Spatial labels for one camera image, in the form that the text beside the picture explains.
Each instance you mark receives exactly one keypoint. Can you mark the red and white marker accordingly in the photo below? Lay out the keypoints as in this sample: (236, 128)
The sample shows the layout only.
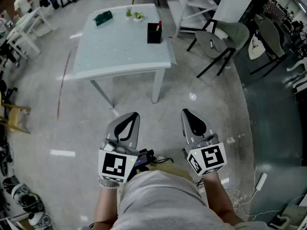
(158, 25)

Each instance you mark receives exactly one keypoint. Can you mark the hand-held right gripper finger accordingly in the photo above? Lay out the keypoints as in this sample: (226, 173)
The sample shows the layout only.
(187, 130)
(200, 124)

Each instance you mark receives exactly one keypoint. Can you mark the white power strip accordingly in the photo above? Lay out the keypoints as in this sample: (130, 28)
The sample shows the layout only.
(261, 181)

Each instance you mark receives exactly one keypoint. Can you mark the white metal shelf rack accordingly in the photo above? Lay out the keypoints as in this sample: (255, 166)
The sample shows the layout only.
(184, 6)

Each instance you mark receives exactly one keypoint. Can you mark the black waist-worn device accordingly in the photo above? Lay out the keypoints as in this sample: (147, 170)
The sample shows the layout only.
(142, 159)

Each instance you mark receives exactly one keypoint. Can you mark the person's right forearm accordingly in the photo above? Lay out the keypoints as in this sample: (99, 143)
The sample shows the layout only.
(218, 195)

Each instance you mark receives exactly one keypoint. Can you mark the small white side table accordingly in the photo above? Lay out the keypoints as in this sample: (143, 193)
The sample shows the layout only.
(26, 20)

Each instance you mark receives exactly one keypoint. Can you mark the white cloth bag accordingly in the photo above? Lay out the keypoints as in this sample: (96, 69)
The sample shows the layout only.
(255, 50)

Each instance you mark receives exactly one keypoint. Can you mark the yellow wooden chair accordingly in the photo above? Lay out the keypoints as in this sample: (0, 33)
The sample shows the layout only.
(14, 116)

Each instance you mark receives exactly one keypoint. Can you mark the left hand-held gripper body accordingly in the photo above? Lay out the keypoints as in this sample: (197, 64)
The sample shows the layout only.
(112, 163)

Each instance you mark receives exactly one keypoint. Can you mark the spiky potted plant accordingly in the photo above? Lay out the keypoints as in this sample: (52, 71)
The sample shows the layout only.
(128, 13)

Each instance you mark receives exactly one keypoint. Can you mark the grey chair with black legs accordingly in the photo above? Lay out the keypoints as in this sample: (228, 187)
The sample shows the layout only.
(271, 37)
(235, 32)

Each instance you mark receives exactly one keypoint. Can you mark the person's khaki trousers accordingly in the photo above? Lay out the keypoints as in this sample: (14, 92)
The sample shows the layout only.
(172, 170)

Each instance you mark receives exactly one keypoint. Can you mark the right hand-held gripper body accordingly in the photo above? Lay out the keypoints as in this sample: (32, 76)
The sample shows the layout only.
(211, 157)

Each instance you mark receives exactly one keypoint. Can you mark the person's left forearm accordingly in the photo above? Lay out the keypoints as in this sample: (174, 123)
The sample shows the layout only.
(105, 205)

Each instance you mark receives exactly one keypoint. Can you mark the dark green packet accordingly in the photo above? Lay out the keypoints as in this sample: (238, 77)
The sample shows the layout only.
(103, 17)

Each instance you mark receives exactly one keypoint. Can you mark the black square pen holder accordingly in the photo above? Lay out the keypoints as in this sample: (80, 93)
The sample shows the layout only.
(153, 36)

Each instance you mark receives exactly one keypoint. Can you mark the leafy potted plant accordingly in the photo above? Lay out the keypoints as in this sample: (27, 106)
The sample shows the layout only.
(138, 16)

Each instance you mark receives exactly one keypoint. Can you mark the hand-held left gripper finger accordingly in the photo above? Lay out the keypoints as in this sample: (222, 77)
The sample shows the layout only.
(110, 129)
(135, 135)

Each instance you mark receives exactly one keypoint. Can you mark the white table with patterned cloth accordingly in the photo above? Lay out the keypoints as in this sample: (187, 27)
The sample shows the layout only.
(115, 47)

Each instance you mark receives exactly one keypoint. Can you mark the person's grey shirt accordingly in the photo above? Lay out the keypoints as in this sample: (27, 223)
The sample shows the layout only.
(163, 205)

